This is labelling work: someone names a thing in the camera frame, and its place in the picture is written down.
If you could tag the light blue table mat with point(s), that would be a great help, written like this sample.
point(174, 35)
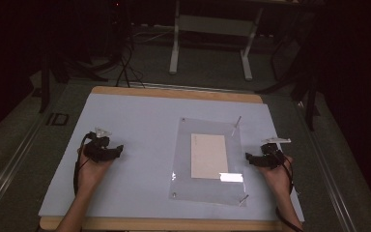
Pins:
point(141, 180)

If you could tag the metal floor rail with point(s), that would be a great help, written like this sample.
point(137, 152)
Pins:
point(330, 174)
point(190, 87)
point(9, 167)

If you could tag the black floor bracket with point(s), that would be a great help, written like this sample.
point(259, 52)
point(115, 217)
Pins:
point(58, 119)

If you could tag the metal frame stand pin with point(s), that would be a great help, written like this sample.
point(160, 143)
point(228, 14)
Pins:
point(236, 126)
point(243, 200)

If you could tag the white metal desk frame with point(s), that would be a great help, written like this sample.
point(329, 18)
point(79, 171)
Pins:
point(212, 25)

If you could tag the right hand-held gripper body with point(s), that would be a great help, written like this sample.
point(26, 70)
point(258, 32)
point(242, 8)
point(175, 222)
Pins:
point(272, 156)

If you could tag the clear acrylic photo frame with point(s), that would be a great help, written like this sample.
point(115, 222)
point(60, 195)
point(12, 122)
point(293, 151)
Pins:
point(183, 161)

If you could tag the printed photo card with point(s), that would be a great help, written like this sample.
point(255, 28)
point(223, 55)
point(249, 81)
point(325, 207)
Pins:
point(208, 156)

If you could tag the person's left hand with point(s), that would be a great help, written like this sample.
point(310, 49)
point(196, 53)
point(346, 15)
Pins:
point(91, 172)

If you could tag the person's right hand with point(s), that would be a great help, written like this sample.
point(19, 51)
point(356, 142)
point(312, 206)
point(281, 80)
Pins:
point(277, 180)

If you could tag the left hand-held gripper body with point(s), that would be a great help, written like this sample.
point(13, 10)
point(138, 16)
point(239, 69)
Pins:
point(97, 149)

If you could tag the black metal stand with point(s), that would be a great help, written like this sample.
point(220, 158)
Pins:
point(310, 96)
point(45, 87)

